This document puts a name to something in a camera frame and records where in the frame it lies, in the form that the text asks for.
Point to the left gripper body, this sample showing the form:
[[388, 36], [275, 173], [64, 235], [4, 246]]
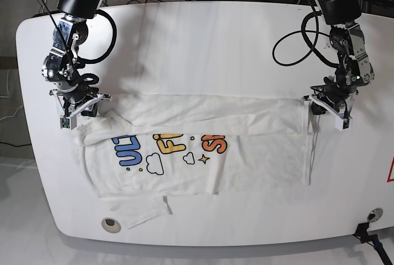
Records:
[[334, 96]]

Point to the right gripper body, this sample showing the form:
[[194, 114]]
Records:
[[76, 98]]

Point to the white printed T-shirt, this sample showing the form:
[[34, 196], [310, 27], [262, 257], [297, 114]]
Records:
[[146, 149]]

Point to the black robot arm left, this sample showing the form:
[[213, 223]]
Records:
[[353, 68]]

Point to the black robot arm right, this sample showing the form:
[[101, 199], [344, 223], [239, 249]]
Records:
[[63, 64]]

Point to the red white warning sticker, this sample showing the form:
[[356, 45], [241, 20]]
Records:
[[390, 177]]

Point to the right table grommet hole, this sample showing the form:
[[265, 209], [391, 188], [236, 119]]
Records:
[[375, 215]]

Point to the table grommet hole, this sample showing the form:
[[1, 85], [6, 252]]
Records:
[[375, 215], [111, 225]]

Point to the left table grommet hole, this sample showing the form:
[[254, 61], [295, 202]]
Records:
[[111, 225]]

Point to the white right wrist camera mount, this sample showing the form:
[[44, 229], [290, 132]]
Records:
[[89, 109]]

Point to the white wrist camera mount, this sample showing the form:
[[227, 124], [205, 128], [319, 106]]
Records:
[[342, 122], [89, 109]]

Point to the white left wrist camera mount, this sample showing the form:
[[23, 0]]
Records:
[[342, 122]]

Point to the black clamp with cable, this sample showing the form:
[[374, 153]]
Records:
[[363, 236]]

